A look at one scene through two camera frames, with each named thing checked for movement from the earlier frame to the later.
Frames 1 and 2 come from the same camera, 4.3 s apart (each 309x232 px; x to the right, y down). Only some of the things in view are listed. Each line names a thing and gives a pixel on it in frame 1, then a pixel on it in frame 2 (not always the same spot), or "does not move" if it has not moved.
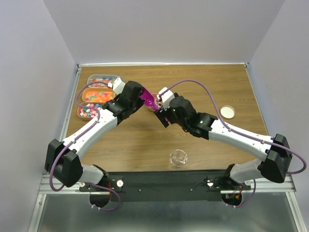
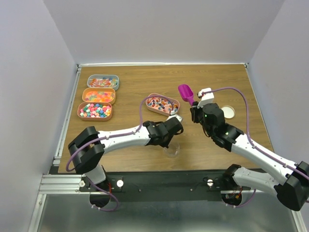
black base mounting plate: (166, 185) does not move
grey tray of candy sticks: (101, 78) does not move
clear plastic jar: (178, 158) -> (173, 150)
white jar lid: (227, 111) does not move
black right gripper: (162, 113) -> (194, 110)
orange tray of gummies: (98, 94) does not move
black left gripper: (140, 103) -> (166, 144)
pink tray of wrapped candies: (85, 113) does not move
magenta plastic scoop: (148, 99) -> (186, 94)
